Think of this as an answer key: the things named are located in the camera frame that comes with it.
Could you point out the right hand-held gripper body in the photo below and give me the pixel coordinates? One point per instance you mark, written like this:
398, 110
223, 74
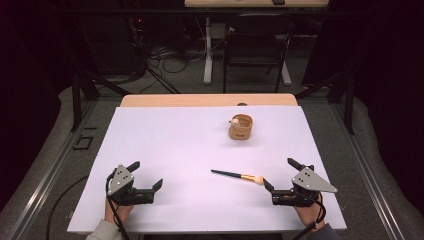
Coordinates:
305, 186

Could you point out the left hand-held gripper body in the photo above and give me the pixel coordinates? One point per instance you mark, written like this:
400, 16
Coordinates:
124, 186

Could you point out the person's left hand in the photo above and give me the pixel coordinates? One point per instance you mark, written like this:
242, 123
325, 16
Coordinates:
120, 211

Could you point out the person's right hand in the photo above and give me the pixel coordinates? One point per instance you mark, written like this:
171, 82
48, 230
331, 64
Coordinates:
308, 213

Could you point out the white table mat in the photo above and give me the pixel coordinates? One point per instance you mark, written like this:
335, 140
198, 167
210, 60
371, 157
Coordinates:
186, 150

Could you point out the small beige makeup sponge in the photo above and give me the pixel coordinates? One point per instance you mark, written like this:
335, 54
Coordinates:
235, 122

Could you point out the black chair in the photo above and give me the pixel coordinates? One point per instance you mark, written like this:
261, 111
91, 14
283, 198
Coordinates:
256, 43

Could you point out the wooden desk with white legs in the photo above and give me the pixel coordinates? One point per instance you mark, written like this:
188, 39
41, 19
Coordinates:
208, 60

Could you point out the small black device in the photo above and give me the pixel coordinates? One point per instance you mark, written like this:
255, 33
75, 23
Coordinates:
278, 2

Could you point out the black metal stand frame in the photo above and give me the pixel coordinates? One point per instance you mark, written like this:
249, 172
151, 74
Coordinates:
343, 93
83, 90

